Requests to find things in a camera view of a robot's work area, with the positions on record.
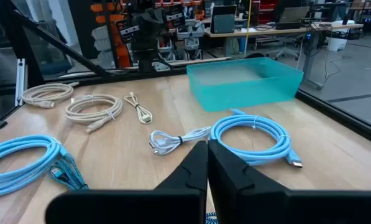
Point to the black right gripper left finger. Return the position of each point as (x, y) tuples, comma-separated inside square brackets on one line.
[(160, 205)]

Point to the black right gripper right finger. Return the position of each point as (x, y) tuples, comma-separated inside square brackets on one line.
[(266, 205)]

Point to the storage rack with bins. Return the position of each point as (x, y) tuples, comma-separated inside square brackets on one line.
[(123, 53)]

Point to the dark screen on stand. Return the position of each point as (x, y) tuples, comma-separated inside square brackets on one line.
[(223, 23)]

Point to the teal translucent plastic bin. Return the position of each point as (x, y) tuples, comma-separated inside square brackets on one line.
[(244, 93)]

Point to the wooden office desk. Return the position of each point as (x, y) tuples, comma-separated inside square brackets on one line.
[(266, 32)]

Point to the white office chair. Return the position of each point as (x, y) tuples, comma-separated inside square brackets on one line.
[(284, 46)]

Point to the grey laptop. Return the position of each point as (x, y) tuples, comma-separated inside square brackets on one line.
[(292, 15)]

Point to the silver aluminium profile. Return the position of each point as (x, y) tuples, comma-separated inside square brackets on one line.
[(20, 81)]

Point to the white bucket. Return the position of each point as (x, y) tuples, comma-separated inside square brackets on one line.
[(336, 43)]

